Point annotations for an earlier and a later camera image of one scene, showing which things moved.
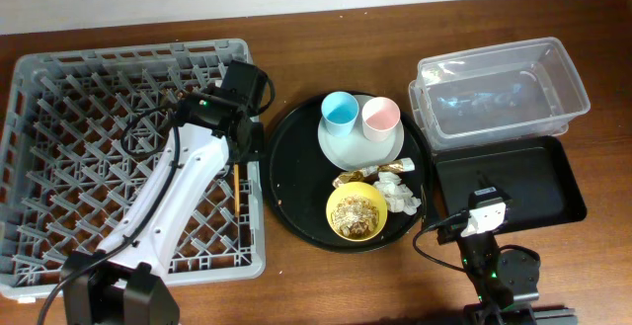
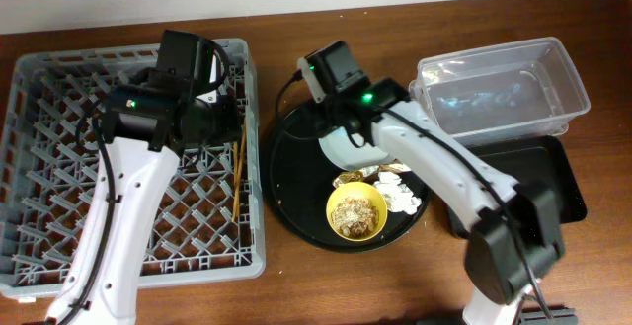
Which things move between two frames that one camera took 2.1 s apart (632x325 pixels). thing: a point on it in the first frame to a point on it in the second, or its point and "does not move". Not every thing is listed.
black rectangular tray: x=535 y=174 does not move
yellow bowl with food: x=356 y=211 does not move
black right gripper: x=449 y=235 to x=325 y=123
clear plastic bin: x=521 y=91 does not move
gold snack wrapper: x=371 y=173 does not move
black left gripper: x=247 y=144 to x=223 y=121
